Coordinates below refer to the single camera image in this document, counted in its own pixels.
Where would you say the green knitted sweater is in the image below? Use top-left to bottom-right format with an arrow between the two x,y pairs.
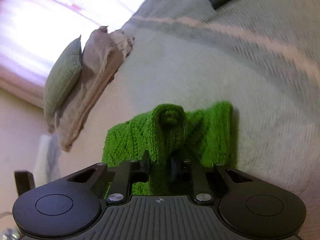
102,101 -> 235,195

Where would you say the white quilted bolster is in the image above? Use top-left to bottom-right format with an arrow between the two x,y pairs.
33,134 -> 52,187

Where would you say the green checked cushion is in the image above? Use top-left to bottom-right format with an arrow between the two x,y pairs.
43,37 -> 82,119

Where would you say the beige folded blanket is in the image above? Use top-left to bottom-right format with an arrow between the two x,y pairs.
54,26 -> 134,152

